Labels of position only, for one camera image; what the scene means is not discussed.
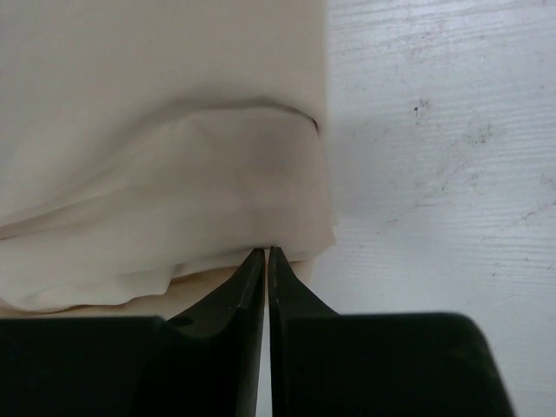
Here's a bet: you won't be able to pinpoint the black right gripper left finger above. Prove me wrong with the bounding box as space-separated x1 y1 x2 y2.
1 249 265 416

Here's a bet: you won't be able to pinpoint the beige cargo trousers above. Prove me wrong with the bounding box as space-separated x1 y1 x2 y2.
1 1 334 317

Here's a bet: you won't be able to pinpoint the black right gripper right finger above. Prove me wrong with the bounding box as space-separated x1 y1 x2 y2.
268 248 514 416

